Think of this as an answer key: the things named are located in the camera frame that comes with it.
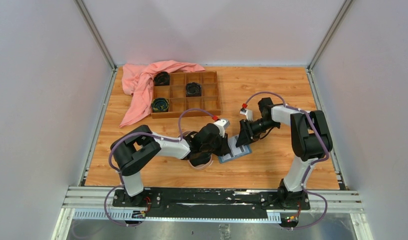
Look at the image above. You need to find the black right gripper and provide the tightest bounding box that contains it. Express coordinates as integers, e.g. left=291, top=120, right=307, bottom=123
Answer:
left=236, top=118, right=280, bottom=148

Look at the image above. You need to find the teal leather card holder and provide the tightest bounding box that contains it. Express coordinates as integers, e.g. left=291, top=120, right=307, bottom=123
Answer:
left=218, top=135, right=252, bottom=164

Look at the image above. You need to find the pink oval card tray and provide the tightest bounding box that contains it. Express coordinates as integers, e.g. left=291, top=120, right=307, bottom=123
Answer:
left=182, top=130, right=213, bottom=170

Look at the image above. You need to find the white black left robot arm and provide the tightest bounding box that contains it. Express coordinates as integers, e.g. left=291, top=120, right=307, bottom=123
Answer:
left=109, top=119, right=231, bottom=207

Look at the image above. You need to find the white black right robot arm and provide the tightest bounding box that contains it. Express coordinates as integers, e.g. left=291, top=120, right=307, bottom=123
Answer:
left=236, top=97, right=333, bottom=209

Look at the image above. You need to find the white card with magnetic stripe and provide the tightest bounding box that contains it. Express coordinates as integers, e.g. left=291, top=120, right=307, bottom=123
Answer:
left=228, top=136, right=241, bottom=158

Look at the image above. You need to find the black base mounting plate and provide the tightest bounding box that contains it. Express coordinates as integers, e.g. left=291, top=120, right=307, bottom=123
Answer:
left=111, top=187, right=310, bottom=219

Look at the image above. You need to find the wooden compartment tray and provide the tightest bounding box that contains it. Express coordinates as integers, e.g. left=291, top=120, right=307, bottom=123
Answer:
left=151, top=71, right=222, bottom=119

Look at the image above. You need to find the rolled dark dotted tie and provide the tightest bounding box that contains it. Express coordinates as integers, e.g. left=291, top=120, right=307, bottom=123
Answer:
left=185, top=82, right=202, bottom=97

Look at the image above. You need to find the rolled black tie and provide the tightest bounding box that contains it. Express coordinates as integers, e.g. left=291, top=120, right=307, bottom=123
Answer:
left=153, top=71, right=170, bottom=87

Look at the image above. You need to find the pink cloth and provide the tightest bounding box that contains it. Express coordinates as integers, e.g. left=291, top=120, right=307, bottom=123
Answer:
left=119, top=60, right=205, bottom=128

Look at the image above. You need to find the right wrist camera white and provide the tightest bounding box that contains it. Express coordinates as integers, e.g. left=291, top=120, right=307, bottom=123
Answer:
left=239, top=103, right=253, bottom=121

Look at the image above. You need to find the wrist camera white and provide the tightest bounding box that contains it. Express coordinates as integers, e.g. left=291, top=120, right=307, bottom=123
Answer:
left=239, top=103, right=253, bottom=121
left=213, top=118, right=230, bottom=138

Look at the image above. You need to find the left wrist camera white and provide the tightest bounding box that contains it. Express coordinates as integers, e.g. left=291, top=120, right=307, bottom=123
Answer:
left=213, top=118, right=230, bottom=138

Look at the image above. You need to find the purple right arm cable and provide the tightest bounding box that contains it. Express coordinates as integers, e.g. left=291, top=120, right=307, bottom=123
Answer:
left=244, top=91, right=330, bottom=231

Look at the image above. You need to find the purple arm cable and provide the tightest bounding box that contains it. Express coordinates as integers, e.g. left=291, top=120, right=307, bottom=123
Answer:
left=244, top=91, right=330, bottom=231
left=103, top=108, right=218, bottom=228

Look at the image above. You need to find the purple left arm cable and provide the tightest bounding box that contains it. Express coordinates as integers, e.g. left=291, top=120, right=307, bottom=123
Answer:
left=103, top=108, right=218, bottom=228

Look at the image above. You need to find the aluminium frame rail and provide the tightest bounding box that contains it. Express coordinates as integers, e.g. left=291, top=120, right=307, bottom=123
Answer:
left=53, top=186, right=372, bottom=240

